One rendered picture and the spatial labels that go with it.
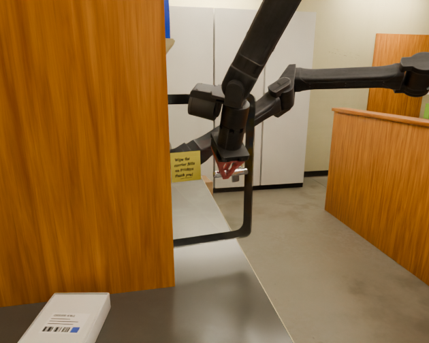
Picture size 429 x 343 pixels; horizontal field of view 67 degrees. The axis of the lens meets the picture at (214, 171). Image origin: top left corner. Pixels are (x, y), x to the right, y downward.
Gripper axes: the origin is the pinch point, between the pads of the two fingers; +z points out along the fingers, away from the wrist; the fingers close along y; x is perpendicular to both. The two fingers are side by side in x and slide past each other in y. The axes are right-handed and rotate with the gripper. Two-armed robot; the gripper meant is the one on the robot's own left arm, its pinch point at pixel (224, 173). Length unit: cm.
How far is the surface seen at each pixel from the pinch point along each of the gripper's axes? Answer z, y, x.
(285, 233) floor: 186, -112, 122
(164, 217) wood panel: 4.6, 7.8, -16.1
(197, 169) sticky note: 1.3, -3.9, -6.0
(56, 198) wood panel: -0.4, 3.1, -38.0
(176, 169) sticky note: 0.7, -4.1, -11.2
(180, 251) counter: 27.9, 1.1, -10.0
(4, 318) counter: 21, 16, -51
